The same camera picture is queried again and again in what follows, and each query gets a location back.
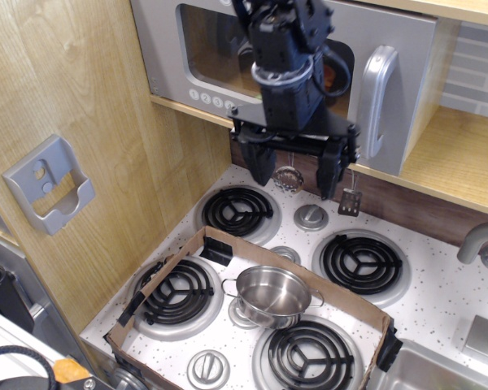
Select back right black burner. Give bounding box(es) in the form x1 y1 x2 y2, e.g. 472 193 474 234
314 232 403 296

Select black cable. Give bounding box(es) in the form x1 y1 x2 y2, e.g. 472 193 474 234
0 344 58 390

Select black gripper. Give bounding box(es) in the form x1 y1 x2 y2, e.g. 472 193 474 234
228 78 359 200

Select middle grey stove knob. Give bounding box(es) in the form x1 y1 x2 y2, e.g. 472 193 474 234
270 245 301 265

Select grey wall phone holder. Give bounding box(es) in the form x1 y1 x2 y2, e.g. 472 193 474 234
2 134 95 236

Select front left black burner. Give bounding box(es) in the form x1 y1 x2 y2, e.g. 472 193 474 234
142 259 215 326

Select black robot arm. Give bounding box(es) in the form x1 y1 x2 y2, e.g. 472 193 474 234
228 1 359 199

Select front grey stove knob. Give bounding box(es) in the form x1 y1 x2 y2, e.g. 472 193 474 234
186 349 231 390

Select brown cardboard barrier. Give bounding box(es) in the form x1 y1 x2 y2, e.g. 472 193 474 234
105 227 402 389

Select wooden shelf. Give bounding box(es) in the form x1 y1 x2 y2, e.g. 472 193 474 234
150 93 488 220

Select hanging metal strainer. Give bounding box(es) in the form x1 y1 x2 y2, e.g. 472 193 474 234
272 152 304 194

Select grey toy microwave door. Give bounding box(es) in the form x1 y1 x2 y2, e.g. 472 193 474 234
132 1 439 175

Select black burner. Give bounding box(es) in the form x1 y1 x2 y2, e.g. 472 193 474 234
142 259 215 326
314 232 403 296
200 187 275 237
265 320 355 389

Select back grey stove knob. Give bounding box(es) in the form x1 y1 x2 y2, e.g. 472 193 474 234
294 204 329 232

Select steel sink basin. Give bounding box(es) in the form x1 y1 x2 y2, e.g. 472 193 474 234
367 340 488 390

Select orange toy pepper half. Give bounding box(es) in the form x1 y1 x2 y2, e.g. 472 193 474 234
323 64 336 90

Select front right black burner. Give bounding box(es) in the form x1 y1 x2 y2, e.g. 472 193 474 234
265 320 355 389

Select grey stove knob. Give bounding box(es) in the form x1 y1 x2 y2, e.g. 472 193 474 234
294 204 329 232
186 349 231 390
270 245 301 265

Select stainless steel pot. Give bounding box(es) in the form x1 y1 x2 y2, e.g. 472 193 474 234
221 266 325 330

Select grey toy faucet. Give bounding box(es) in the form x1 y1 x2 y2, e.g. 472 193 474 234
457 223 488 268

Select back left black burner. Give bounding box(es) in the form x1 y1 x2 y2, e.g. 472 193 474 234
200 187 275 237

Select hanging metal spatula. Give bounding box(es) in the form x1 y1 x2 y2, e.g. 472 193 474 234
338 171 363 217

